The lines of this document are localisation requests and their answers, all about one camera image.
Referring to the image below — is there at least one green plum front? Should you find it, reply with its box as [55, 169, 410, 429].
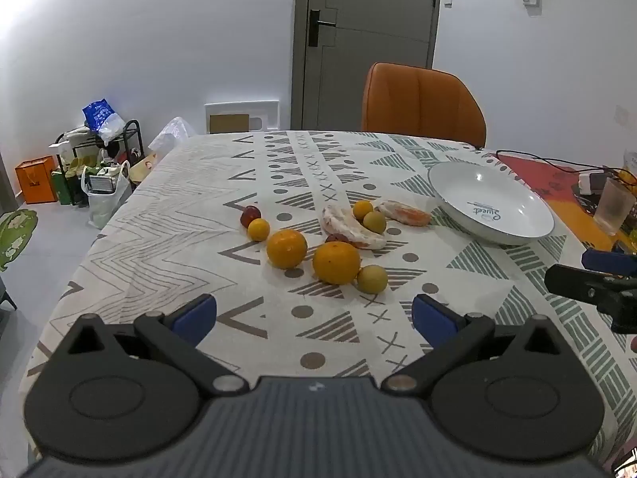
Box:
[356, 265, 389, 295]

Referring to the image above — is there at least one green plum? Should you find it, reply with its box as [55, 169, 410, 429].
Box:
[356, 265, 389, 295]
[363, 210, 387, 234]

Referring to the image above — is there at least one large orange front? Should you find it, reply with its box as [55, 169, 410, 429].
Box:
[312, 242, 361, 286]

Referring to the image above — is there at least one large orange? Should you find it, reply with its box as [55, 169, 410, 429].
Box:
[267, 229, 308, 270]
[312, 242, 361, 286]

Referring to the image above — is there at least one small mandarin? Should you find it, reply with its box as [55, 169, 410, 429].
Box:
[247, 218, 271, 243]
[352, 201, 373, 222]

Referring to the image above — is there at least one pomelo slice small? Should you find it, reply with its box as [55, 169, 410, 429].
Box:
[375, 200, 432, 227]

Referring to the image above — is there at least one red plum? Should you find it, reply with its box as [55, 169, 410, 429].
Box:
[240, 205, 261, 229]

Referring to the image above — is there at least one red plum hidden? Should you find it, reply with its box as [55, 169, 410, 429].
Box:
[325, 233, 350, 243]

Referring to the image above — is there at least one pomelo slice large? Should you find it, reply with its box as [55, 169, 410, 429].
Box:
[320, 205, 385, 251]

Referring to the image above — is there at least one frosted plastic cup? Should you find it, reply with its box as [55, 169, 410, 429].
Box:
[594, 178, 636, 236]

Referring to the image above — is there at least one white power adapter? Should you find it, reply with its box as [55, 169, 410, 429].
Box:
[578, 170, 609, 196]

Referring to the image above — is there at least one red orange mat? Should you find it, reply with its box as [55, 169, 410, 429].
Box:
[496, 151, 636, 253]

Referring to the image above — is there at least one white ceramic plate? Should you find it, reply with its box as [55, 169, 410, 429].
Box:
[428, 162, 555, 246]

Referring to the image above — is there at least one patterned white tablecloth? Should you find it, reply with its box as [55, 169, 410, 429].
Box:
[19, 129, 637, 474]

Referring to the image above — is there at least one white plastic bag with items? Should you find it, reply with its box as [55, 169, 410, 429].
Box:
[80, 161, 132, 230]

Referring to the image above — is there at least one green box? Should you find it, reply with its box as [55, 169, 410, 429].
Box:
[51, 169, 73, 205]

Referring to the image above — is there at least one green leaf floor mat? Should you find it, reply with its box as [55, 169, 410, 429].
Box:
[0, 208, 38, 272]

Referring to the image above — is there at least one black metal rack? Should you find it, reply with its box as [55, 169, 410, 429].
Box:
[49, 120, 145, 206]

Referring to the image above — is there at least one clear plastic bag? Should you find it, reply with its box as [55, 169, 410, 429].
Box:
[148, 117, 197, 160]

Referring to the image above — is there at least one orange paper bag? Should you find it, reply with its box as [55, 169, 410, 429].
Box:
[15, 155, 57, 204]

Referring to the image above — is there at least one blue white plastic bag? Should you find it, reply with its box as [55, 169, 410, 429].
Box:
[82, 99, 125, 145]

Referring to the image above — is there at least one orange leather chair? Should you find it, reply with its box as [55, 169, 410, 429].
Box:
[361, 63, 487, 148]

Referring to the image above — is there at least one grey door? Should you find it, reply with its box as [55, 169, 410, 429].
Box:
[291, 0, 438, 131]

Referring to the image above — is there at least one black cable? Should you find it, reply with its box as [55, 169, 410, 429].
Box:
[494, 148, 623, 173]

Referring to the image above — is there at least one black door handle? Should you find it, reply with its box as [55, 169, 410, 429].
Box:
[308, 10, 336, 47]

